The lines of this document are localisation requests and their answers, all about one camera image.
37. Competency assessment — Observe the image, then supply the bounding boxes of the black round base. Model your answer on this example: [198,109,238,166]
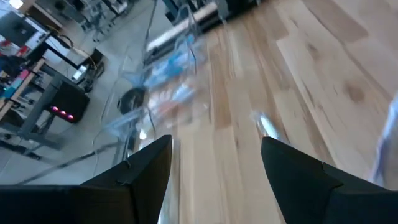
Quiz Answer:
[117,87,147,115]

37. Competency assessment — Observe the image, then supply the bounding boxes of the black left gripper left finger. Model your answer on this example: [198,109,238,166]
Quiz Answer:
[0,134,173,224]

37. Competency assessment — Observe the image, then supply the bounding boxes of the black floor equipment box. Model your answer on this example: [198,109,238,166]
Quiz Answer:
[70,46,106,94]

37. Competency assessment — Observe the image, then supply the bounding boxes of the grey metal desk frame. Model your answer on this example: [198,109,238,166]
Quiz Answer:
[0,74,68,150]

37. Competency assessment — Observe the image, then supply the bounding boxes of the black desk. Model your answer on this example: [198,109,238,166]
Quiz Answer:
[0,9,81,71]

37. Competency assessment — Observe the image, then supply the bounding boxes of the orange white toothbrush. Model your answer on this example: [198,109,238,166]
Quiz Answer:
[149,99,193,121]

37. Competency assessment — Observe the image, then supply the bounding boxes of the black box red lights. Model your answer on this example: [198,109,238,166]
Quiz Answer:
[46,81,91,124]

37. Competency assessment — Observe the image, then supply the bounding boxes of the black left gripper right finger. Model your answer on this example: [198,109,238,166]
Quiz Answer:
[261,136,398,224]

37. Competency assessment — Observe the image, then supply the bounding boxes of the black table frame rail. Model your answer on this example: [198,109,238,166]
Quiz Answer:
[144,0,262,65]

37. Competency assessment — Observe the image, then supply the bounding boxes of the blue white wrapped toothbrush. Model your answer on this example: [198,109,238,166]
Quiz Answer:
[146,46,200,91]

